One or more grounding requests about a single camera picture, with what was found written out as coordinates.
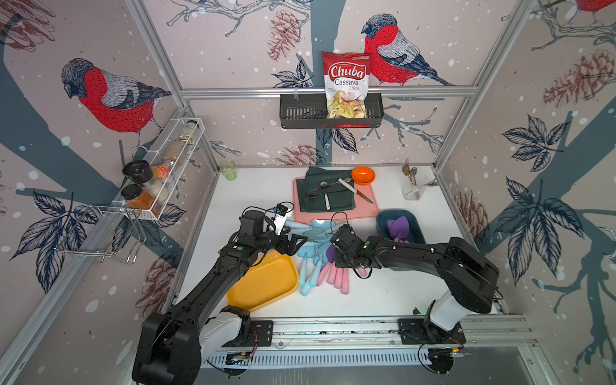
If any purple shovel pink handle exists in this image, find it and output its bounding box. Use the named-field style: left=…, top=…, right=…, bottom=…
left=316, top=245, right=336, bottom=287
left=386, top=216, right=410, bottom=243
left=341, top=269, right=350, bottom=295

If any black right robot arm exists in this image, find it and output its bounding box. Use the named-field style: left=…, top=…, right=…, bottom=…
left=330, top=225, right=500, bottom=344

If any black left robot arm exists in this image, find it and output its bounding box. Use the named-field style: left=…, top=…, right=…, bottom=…
left=132, top=202, right=307, bottom=384

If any teal storage box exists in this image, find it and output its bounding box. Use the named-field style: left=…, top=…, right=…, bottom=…
left=376, top=210, right=426, bottom=244

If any yellow plastic tray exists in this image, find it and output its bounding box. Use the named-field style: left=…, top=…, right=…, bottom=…
left=226, top=251, right=299, bottom=312

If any pink cutting board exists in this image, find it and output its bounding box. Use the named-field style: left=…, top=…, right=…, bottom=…
left=292, top=178, right=380, bottom=224

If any dark metal spoon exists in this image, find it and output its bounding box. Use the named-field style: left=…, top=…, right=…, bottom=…
left=304, top=181, right=349, bottom=199

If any dark green cloth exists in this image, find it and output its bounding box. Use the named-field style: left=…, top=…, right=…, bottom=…
left=295, top=166, right=355, bottom=213

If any orange bowl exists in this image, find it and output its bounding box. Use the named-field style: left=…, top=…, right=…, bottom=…
left=351, top=166, right=376, bottom=185

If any clear cup with utensils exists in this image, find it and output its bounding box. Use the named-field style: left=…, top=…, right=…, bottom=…
left=402, top=160, right=439, bottom=201

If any small green glass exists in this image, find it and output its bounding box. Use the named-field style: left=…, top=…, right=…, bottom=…
left=219, top=160, right=237, bottom=181

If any orange spice jar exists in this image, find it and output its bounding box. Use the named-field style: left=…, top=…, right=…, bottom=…
left=120, top=184, right=157, bottom=210

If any black lid spice jar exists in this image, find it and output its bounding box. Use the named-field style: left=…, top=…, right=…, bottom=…
left=122, top=160, right=154, bottom=184

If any Chuba cassava chips bag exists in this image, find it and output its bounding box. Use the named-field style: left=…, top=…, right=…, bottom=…
left=322, top=52, right=372, bottom=119

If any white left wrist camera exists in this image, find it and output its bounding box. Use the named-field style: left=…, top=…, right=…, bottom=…
left=273, top=202, right=293, bottom=235

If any light blue shovel white handle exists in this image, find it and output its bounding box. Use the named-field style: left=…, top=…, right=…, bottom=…
left=303, top=220, right=347, bottom=242

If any white handled knife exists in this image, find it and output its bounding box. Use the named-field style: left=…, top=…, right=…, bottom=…
left=338, top=178, right=375, bottom=205

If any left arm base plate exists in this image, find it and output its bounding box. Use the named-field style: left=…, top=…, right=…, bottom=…
left=224, top=320, right=274, bottom=347

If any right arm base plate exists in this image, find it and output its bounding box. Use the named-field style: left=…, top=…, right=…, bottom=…
left=397, top=316, right=466, bottom=345

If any black wire basket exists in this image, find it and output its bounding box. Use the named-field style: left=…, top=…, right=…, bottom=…
left=279, top=94, right=384, bottom=129

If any white wire spice rack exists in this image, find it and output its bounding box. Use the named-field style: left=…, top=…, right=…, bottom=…
left=121, top=117, right=204, bottom=222

